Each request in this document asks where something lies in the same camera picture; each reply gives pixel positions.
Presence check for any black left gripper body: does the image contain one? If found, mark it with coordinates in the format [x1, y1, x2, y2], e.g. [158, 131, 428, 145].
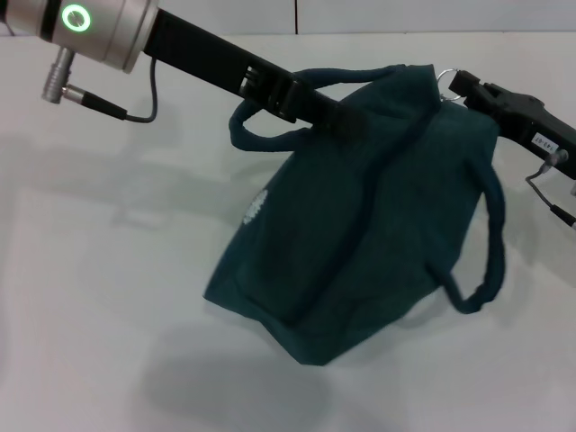
[144, 7, 298, 122]

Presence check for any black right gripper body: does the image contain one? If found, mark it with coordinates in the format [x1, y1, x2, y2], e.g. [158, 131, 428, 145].
[463, 80, 576, 184]

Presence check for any right gripper cable with plug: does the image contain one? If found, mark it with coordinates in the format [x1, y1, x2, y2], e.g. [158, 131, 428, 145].
[524, 148, 576, 231]

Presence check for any dark teal insulated lunch bag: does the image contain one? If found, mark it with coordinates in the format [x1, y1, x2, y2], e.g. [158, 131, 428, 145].
[201, 62, 508, 368]

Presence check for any left gripper cable with plug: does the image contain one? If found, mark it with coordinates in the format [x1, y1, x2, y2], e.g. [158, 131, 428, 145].
[40, 47, 158, 123]

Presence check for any gripper cable with plug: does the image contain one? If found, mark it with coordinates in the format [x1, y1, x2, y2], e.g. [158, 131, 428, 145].
[40, 47, 158, 123]
[524, 148, 576, 231]

